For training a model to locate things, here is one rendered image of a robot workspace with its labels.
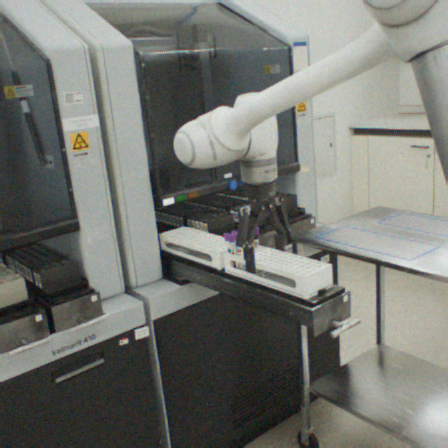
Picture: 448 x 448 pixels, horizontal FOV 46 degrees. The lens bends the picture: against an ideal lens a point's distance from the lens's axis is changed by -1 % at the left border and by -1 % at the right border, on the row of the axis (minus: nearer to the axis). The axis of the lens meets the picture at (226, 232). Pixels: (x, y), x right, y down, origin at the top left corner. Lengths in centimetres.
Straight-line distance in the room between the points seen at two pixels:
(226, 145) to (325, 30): 276
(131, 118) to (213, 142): 46
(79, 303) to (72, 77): 58
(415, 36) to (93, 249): 103
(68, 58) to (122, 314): 69
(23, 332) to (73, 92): 62
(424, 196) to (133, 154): 257
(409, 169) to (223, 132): 277
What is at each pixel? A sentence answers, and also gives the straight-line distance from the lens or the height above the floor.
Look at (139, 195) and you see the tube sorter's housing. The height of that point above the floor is 101.
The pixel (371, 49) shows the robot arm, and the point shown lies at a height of 135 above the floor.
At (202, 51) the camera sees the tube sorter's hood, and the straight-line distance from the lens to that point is 169.
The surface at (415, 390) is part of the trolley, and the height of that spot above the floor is 28.
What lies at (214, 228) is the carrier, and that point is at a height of 85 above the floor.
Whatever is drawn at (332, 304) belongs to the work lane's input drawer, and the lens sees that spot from 128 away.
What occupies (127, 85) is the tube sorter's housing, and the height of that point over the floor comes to 132.
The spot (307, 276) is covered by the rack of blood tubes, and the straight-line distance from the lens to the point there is 124.
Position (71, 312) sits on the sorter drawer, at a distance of 145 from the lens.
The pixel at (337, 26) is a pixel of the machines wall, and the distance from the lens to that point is 394.
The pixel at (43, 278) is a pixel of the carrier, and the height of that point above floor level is 86.
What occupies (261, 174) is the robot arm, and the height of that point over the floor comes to 109.
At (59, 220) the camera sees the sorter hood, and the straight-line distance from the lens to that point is 146.
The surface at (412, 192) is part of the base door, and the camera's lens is 383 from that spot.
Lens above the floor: 133
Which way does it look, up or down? 17 degrees down
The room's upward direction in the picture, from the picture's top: 5 degrees counter-clockwise
